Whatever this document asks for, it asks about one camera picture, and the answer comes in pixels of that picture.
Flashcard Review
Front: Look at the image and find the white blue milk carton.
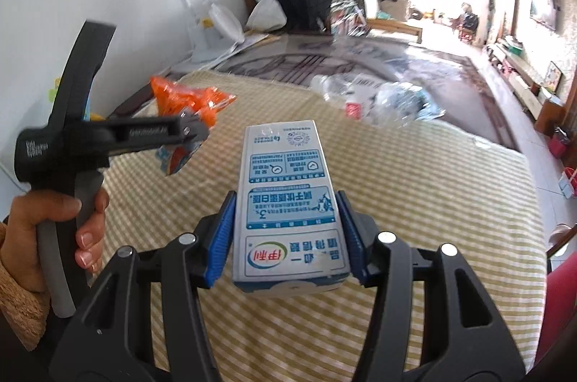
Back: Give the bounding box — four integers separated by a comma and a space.
232, 120, 350, 297

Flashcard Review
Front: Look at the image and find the orange snack bag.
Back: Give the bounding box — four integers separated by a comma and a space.
151, 76, 237, 176

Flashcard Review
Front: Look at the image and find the yellow striped table mat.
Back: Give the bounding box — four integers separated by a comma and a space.
105, 71, 546, 381

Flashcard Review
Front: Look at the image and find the red dustpan with broom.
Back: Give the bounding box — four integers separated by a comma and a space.
559, 167, 577, 200

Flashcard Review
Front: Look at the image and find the wooden dining chair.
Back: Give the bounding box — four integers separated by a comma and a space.
547, 223, 577, 259

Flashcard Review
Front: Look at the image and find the wooden sofa with cushions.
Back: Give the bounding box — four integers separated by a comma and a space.
360, 0, 423, 44

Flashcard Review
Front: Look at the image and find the crushed clear plastic bottle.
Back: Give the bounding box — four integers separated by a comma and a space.
310, 74, 445, 126

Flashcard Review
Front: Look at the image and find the small red waste basket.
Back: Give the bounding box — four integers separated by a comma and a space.
548, 126, 571, 159

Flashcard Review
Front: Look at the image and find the red green trash bin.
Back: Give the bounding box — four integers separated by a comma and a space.
535, 252, 577, 363

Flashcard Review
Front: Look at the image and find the wall mounted television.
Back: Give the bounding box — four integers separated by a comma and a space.
530, 0, 559, 32

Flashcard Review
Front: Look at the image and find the person left hand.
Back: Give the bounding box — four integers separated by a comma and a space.
1, 189, 110, 293

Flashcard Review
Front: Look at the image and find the low tv cabinet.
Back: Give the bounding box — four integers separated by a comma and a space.
486, 43, 565, 136

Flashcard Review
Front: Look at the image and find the white plastic bag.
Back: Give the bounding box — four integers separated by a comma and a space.
246, 0, 287, 32

